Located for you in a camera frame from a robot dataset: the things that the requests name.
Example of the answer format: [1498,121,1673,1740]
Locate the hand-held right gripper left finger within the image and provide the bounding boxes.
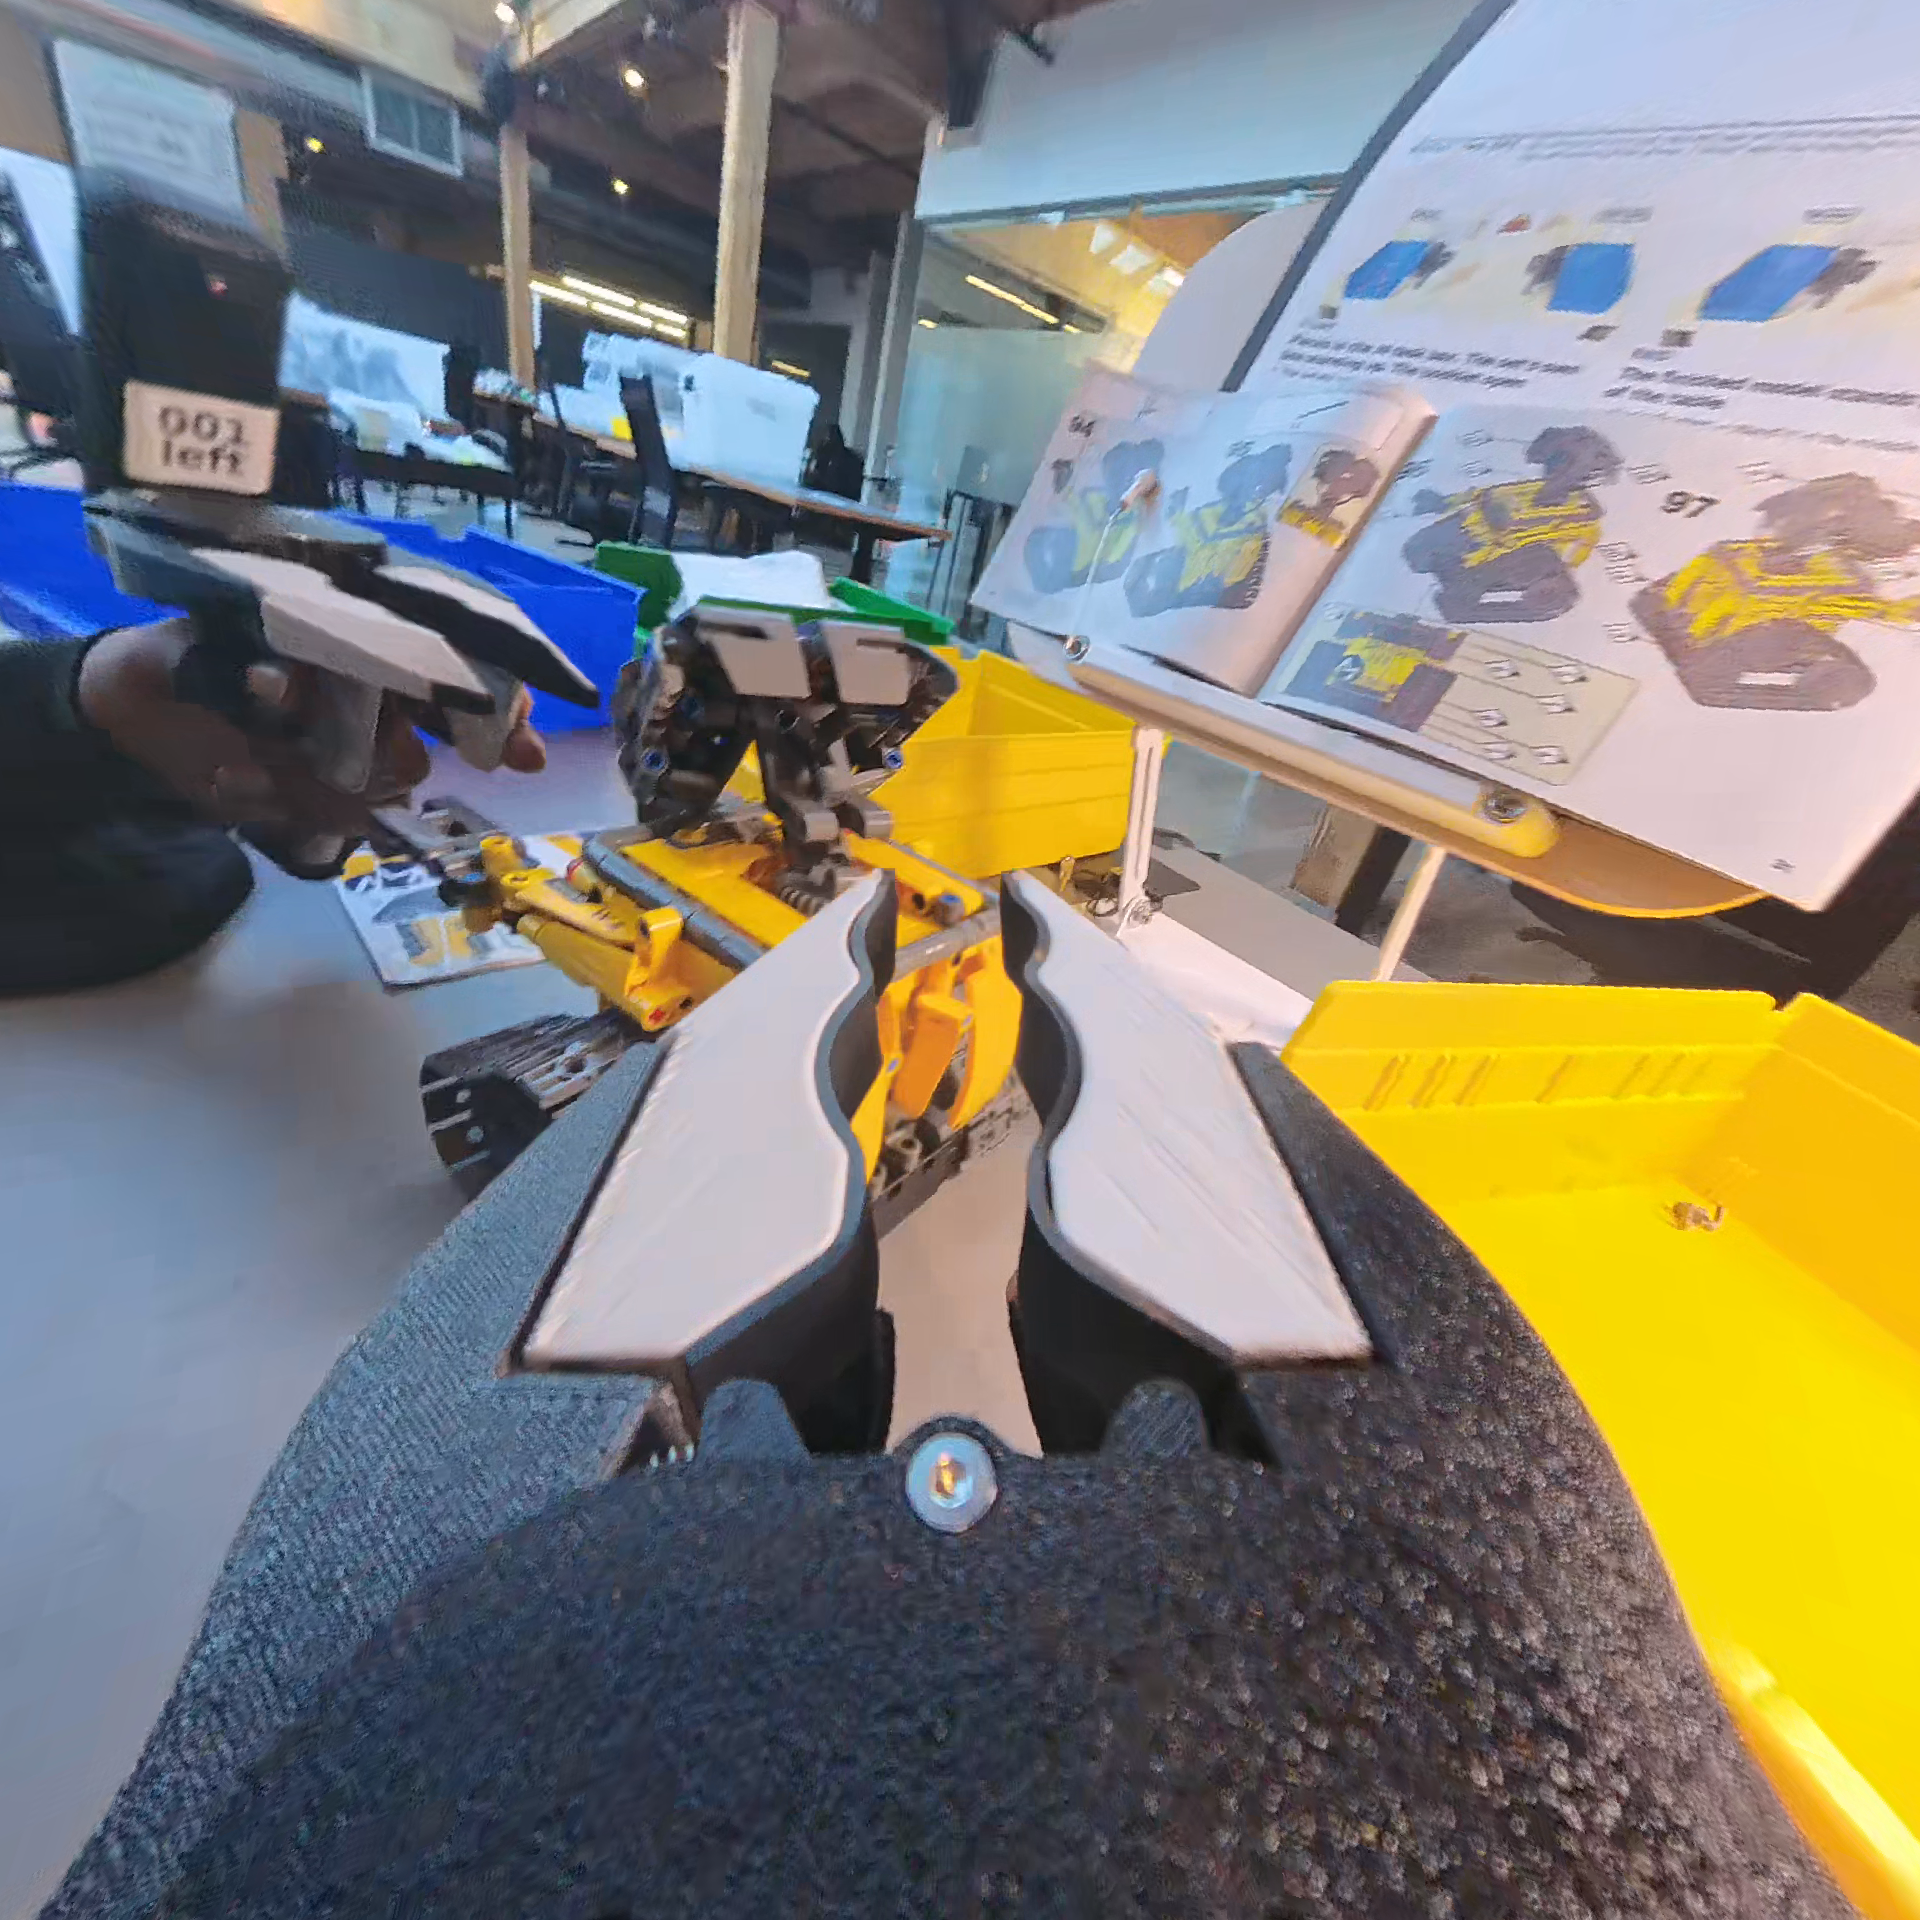
[516,868,897,1376]

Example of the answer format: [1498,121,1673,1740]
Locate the green plastic bin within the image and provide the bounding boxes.
[592,540,954,649]

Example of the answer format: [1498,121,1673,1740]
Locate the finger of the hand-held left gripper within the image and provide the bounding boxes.
[376,558,601,769]
[194,547,500,718]

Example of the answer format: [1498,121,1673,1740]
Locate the bubble wrap sheet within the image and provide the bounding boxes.
[667,547,844,617]

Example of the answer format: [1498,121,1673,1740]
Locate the white storage box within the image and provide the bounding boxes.
[676,354,823,446]

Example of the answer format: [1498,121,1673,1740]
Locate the white book stand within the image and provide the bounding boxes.
[1034,196,1772,1052]

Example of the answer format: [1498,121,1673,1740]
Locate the long wooden work table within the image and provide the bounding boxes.
[480,387,950,586]

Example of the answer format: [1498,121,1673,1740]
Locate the black office chair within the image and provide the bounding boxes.
[616,372,683,547]

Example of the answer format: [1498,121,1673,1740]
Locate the blue plastic bin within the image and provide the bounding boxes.
[0,481,646,737]

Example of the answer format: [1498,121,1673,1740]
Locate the grey toy robot head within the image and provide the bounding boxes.
[610,602,962,888]

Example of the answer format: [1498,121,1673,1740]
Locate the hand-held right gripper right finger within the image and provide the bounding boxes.
[999,871,1374,1368]

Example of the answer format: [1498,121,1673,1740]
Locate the robot instruction booklet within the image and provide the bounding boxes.
[973,0,1920,915]

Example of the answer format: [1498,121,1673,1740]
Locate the person's left forearm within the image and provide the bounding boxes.
[0,630,257,1000]

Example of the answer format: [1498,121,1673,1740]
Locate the yellow grey toy brick robot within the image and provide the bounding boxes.
[366,792,1043,1203]

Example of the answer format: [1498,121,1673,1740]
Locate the grey desk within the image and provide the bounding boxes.
[0,736,1321,1907]

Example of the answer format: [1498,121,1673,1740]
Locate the white sticker sheet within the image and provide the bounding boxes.
[332,831,601,992]

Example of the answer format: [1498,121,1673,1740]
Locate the yellow plastic bin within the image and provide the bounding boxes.
[1284,983,1920,1920]
[735,647,1143,879]

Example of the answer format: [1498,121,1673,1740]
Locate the person's left hand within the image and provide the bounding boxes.
[75,615,548,831]

